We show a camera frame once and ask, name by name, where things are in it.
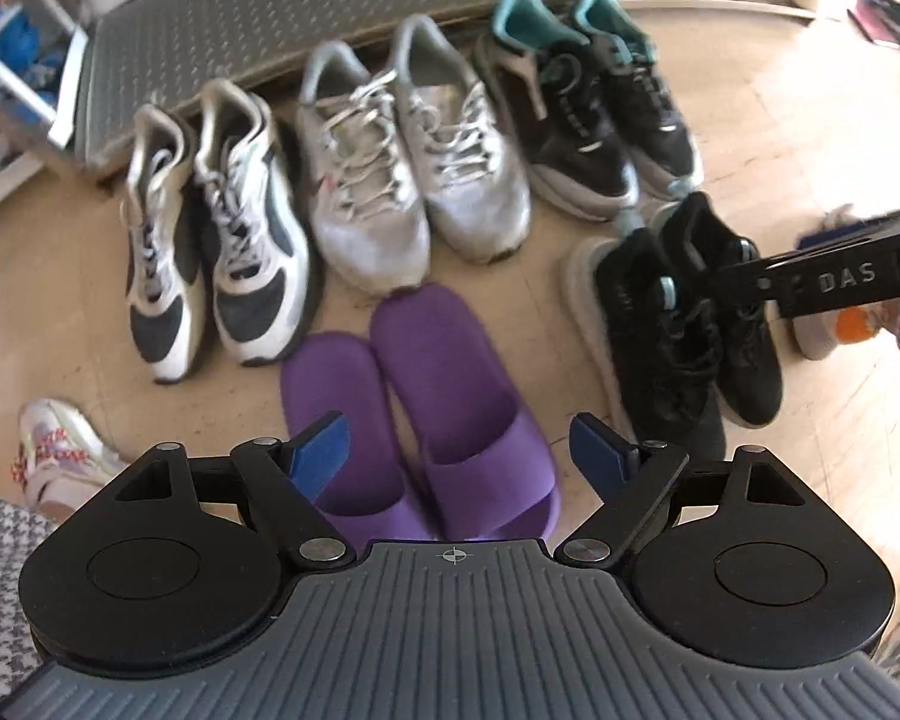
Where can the person's right white shoe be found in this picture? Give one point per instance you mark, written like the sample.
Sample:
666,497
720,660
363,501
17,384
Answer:
832,334

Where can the black pale-soled sneaker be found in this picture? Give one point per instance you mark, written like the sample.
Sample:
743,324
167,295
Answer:
746,360
652,375

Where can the person's white shoe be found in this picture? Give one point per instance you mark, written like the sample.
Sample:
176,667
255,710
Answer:
832,334
60,457

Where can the grey laced sneaker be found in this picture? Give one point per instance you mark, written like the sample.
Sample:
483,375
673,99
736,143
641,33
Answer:
472,195
367,217

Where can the white navy sneaker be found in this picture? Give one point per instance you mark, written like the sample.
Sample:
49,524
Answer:
157,300
259,292

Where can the blue white bundle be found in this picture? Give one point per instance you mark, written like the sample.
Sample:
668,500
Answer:
7,45

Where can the person's left houndstooth leg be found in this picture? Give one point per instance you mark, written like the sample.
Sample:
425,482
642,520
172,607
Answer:
0,577

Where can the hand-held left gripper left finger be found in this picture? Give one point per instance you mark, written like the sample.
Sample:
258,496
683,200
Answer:
319,451

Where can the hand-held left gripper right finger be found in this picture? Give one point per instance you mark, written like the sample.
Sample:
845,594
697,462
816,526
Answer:
600,451

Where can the purple slide sandal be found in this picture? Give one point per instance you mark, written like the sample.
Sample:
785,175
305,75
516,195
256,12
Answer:
337,405
457,375

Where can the metal perforated shoe rack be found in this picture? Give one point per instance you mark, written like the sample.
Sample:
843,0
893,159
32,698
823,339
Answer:
217,22

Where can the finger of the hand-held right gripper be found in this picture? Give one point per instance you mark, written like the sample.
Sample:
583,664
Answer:
855,236

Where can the person's left white shoe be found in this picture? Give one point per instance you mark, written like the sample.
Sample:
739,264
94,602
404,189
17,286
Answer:
60,457

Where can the black teal sneaker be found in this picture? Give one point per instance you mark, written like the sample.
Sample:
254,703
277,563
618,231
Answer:
652,112
562,142

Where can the white shelf unit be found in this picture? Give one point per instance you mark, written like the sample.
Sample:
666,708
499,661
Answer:
37,112

